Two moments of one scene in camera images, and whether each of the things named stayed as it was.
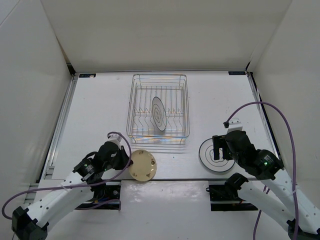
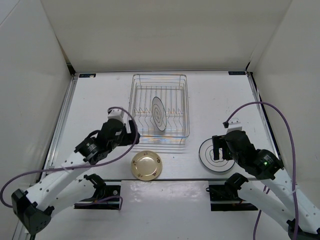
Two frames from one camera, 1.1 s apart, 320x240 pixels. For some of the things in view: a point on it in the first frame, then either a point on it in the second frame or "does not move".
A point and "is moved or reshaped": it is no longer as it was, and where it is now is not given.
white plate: x=158 y=113 does not move
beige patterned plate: x=144 y=166 is moved or reshaped
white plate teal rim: x=206 y=153 does not move
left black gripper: x=125 y=158 to x=130 y=138
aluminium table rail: x=48 y=167 does not move
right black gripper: x=218 y=142 does not move
